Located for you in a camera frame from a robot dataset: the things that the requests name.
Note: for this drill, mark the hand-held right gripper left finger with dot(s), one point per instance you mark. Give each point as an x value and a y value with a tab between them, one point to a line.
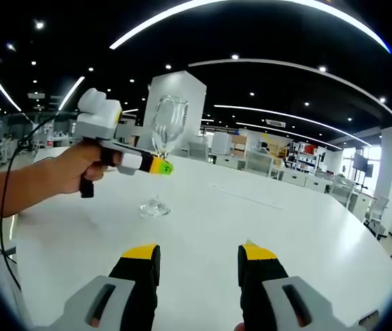
130	286

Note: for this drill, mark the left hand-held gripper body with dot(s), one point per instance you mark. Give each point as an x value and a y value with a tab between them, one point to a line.
99	117

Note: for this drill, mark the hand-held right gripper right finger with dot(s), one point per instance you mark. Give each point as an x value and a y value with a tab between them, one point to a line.
264	286

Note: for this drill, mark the clear stemmed glass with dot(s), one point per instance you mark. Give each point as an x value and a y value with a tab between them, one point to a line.
154	208

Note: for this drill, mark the black monitor on stand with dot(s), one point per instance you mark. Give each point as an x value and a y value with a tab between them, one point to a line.
362	162

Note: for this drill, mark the person's right hand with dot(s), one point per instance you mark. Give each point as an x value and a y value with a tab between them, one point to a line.
241	327

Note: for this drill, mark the person's left hand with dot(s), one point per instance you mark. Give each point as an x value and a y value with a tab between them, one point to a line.
71	169

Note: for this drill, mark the grey office chair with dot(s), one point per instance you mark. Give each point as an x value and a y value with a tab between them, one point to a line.
259	163
197	151
377	213
342	193

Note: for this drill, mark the white table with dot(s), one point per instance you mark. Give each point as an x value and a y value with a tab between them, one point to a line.
250	220

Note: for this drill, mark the white box cabinet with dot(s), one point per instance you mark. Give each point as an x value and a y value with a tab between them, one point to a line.
221	144

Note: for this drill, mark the low white cabinet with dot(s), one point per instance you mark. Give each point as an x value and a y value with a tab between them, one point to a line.
230	162
293	178
317	184

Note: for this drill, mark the curved ceiling light strip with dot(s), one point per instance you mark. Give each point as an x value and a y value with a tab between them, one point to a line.
168	17

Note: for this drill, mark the yellow angular object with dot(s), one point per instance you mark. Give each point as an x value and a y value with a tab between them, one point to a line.
275	153

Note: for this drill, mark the white shelving unit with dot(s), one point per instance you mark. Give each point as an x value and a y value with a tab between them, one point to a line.
306	155

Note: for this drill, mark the ceiling air vent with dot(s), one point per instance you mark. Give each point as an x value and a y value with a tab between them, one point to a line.
275	122

